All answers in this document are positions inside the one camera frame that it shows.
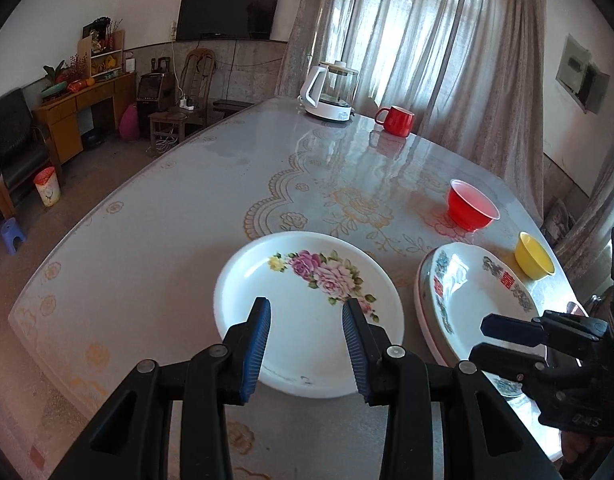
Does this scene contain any potted green plant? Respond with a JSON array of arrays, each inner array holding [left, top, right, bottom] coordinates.
[[41, 60, 70, 98]]

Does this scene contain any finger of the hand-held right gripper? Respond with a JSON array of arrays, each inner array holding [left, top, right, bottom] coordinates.
[[480, 312, 550, 349], [468, 342, 550, 387]]

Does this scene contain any black flat television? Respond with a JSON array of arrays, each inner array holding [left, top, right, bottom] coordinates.
[[175, 0, 284, 42]]

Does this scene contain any white plate with pink flowers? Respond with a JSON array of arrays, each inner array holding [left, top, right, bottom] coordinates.
[[214, 231, 405, 400]]

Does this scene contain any red bowl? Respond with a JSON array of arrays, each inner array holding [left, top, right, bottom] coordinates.
[[446, 178, 501, 233]]

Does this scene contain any black armchair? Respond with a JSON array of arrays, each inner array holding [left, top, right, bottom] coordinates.
[[0, 87, 62, 221]]

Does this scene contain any yellow bowl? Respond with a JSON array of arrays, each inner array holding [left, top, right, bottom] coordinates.
[[514, 231, 556, 281]]

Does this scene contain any sheer beige curtain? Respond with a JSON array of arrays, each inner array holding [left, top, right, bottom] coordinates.
[[277, 0, 548, 221]]

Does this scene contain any wooden shelf with ornaments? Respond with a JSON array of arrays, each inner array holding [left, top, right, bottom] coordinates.
[[77, 17, 125, 81]]

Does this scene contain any blue plastic stool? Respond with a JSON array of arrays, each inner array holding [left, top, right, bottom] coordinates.
[[0, 217, 28, 256]]

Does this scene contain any floral lace tablecloth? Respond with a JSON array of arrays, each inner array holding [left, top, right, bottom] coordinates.
[[7, 96, 588, 480]]

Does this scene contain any wooden chair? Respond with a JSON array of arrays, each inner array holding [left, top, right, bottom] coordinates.
[[148, 49, 218, 142]]

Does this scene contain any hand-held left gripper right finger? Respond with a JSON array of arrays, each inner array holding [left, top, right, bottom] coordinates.
[[343, 299, 563, 480]]

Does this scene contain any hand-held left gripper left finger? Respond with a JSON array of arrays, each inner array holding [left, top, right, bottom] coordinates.
[[47, 297, 273, 480]]

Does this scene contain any white electric glass kettle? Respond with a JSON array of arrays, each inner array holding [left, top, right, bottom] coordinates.
[[299, 61, 359, 123]]

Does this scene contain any wooden desk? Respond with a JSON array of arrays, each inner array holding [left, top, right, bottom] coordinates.
[[32, 71, 138, 165]]

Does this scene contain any dark wooden bench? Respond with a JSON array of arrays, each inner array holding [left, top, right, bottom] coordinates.
[[212, 99, 255, 116]]

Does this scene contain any red mug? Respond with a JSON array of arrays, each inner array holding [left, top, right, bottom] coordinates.
[[374, 105, 415, 137]]

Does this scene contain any red and white bin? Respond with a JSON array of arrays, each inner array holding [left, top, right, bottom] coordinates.
[[33, 166, 62, 207]]

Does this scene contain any black floor speaker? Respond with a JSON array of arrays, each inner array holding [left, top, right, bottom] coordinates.
[[137, 72, 177, 133]]

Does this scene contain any pink bag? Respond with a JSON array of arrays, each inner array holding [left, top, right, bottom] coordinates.
[[119, 103, 140, 140]]

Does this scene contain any wall electrical box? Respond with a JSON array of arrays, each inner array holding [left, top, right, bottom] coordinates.
[[556, 34, 611, 115]]

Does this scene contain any white plate with red print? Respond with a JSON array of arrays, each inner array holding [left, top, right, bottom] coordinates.
[[419, 242, 545, 401]]

